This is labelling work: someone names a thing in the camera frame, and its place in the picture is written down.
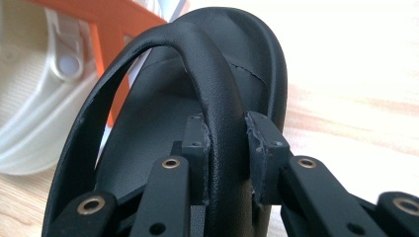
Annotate black flip-flop sandal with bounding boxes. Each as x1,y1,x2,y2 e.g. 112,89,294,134
42,6,289,237

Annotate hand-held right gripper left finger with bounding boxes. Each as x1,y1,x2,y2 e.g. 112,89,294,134
180,113,211,205

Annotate white shoe rack orange legs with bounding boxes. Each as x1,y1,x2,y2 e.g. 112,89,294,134
28,0,191,156

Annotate cream clog shoe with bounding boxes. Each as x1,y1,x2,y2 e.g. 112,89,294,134
0,0,132,176

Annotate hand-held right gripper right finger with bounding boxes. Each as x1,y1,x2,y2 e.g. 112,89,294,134
245,111,294,205

